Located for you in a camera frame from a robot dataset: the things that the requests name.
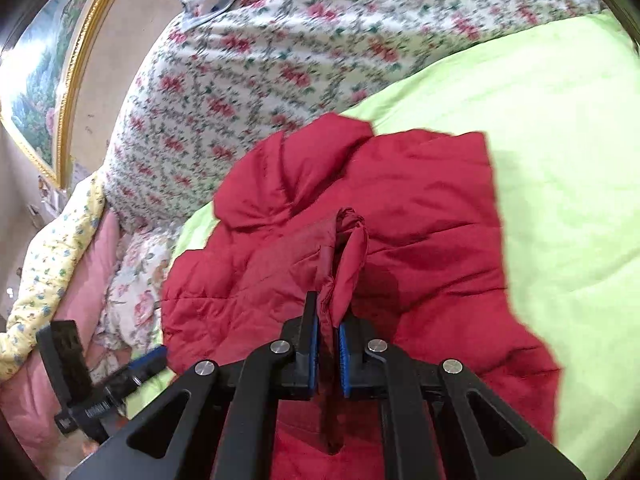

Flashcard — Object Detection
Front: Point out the pale rose print pillow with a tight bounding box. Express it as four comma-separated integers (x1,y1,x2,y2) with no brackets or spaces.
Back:
95,225,186,351

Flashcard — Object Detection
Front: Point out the yellow floral pillow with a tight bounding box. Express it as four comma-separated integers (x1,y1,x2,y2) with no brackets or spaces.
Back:
0,172,108,381

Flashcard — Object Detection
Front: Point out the pink blanket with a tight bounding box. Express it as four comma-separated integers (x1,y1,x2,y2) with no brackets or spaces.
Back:
0,207,121,441

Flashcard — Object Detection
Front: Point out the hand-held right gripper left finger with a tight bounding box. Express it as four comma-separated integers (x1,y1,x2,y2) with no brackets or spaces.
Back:
65,291,323,480

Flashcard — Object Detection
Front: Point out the light green bedsheet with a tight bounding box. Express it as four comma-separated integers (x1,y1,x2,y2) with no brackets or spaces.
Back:
120,10,640,480

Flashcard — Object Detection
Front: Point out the red quilted jacket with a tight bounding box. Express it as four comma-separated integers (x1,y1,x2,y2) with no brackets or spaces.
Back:
161,112,562,480

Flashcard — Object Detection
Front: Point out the rose lattice floral quilt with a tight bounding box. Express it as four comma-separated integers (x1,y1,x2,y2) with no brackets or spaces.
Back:
102,0,608,236

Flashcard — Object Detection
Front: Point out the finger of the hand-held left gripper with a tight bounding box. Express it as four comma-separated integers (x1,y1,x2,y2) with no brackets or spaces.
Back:
102,344,169,408

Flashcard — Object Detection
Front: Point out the gold framed landscape painting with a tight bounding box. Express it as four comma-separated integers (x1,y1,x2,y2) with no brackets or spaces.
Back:
0,0,143,188

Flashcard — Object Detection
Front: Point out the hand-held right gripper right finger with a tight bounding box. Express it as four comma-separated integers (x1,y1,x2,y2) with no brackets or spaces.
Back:
337,305,588,480

